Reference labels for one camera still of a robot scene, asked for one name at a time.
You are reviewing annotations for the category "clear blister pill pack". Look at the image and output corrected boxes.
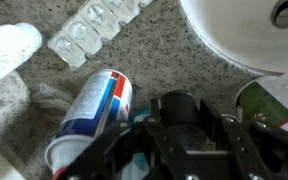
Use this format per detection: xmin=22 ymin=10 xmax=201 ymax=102
xmin=47 ymin=0 xmax=154 ymax=71

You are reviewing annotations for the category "blue red shaving cream can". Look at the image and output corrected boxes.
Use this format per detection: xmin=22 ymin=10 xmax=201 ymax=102
xmin=44 ymin=68 xmax=134 ymax=176

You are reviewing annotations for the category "black bottle lid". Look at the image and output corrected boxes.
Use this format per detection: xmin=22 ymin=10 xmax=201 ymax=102
xmin=159 ymin=90 xmax=202 ymax=127

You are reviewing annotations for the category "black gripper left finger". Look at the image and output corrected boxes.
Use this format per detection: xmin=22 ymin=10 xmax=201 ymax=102
xmin=143 ymin=98 xmax=192 ymax=180

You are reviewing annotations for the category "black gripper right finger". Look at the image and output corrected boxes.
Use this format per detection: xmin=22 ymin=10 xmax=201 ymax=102
xmin=199 ymin=99 xmax=272 ymax=180

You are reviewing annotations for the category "small white lotion tube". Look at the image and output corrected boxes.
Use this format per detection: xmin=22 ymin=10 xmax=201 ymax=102
xmin=0 ymin=22 xmax=43 ymax=93

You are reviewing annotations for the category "white mug green print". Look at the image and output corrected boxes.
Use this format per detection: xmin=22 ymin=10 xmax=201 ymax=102
xmin=233 ymin=66 xmax=288 ymax=139

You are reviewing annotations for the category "white sink basin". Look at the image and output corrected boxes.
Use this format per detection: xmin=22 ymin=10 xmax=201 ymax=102
xmin=179 ymin=0 xmax=288 ymax=75

